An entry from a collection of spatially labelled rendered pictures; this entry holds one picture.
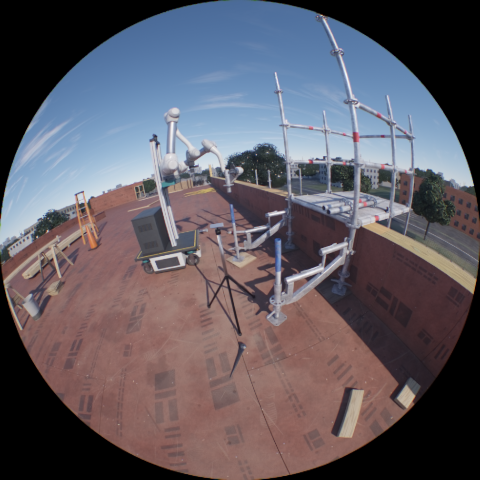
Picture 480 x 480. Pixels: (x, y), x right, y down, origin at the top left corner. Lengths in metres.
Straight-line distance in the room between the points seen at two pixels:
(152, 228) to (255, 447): 2.33
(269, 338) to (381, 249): 1.14
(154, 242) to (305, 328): 1.97
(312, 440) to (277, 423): 0.26
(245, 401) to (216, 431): 0.28
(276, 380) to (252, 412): 0.28
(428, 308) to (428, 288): 0.15
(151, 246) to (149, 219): 0.37
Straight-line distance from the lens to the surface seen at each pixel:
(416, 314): 1.54
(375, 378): 1.45
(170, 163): 1.77
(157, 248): 2.30
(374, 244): 1.52
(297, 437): 1.22
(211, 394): 1.27
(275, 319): 1.50
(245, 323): 1.50
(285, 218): 2.29
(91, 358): 2.00
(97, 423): 1.72
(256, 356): 1.32
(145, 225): 2.21
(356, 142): 1.40
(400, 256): 1.42
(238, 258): 2.26
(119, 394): 1.61
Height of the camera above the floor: 1.20
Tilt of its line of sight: 25 degrees down
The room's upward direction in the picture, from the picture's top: 7 degrees counter-clockwise
